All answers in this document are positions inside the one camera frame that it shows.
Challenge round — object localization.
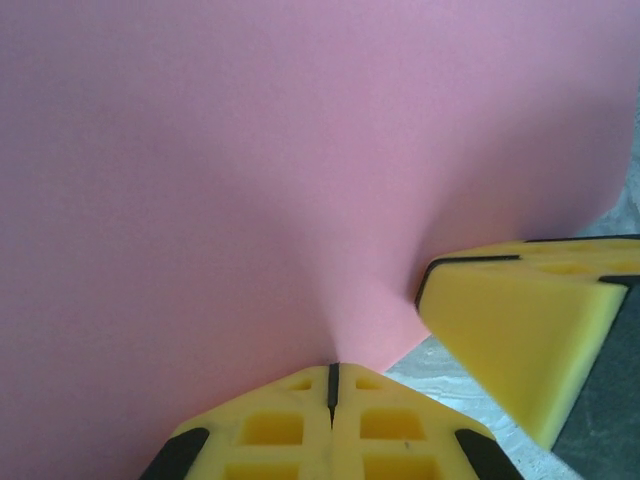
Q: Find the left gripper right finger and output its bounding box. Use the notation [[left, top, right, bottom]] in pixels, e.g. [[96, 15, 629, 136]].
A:
[[331, 361, 524, 480]]

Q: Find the pink square paper sheet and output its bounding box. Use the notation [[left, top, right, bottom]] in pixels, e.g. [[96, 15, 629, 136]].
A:
[[0, 0, 640, 480]]

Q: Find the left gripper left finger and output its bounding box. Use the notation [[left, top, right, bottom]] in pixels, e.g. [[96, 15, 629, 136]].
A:
[[144, 362, 335, 480]]

